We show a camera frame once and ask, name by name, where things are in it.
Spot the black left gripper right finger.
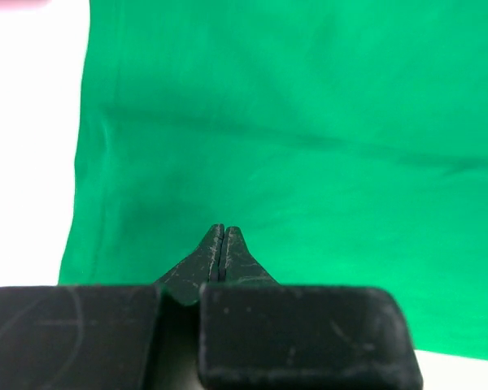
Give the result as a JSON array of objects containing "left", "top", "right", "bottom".
[{"left": 220, "top": 227, "right": 278, "bottom": 284}]

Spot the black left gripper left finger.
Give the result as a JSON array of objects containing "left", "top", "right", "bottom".
[{"left": 155, "top": 224, "right": 224, "bottom": 305}]

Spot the green t shirt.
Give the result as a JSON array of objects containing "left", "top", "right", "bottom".
[{"left": 59, "top": 0, "right": 488, "bottom": 359}]

